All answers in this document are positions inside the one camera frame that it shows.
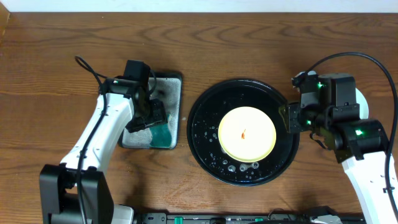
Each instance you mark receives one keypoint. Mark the green yellow scrubbing sponge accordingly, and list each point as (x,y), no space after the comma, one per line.
(161,136)

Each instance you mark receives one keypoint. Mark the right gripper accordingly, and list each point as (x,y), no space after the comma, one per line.
(295,111)

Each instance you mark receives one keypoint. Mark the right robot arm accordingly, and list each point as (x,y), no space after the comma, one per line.
(366,169)

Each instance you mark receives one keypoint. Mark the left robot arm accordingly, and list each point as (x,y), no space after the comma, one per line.
(75,191)

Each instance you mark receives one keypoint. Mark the round black serving tray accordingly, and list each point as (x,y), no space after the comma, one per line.
(202,132)

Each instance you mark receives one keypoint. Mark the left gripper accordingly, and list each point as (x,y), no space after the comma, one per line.
(160,117)

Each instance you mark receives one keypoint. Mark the yellow plate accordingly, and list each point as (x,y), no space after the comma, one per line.
(247,134)

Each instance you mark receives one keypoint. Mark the black rectangular soapy tray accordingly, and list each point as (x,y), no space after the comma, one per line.
(168,90)

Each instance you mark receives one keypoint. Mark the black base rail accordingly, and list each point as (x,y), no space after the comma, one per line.
(324,215)

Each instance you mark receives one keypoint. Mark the light blue plate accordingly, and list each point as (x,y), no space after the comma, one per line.
(314,102)

